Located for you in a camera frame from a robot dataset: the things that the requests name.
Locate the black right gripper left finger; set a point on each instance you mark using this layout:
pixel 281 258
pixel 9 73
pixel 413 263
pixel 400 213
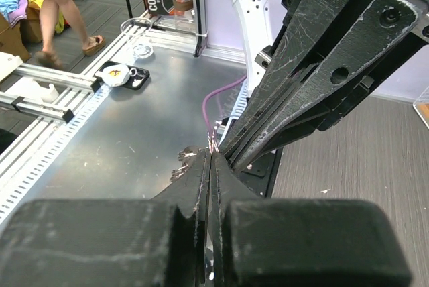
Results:
pixel 112 242

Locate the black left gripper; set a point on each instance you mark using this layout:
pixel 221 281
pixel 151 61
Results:
pixel 333 54

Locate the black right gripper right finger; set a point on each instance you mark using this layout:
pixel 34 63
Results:
pixel 299 242

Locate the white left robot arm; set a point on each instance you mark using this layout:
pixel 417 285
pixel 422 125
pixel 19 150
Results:
pixel 263 23

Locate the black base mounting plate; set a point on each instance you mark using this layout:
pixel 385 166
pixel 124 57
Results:
pixel 260 175

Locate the black phone with white object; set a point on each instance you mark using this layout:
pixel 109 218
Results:
pixel 114 74

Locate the walking person legs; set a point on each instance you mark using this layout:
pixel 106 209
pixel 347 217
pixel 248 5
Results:
pixel 49 15

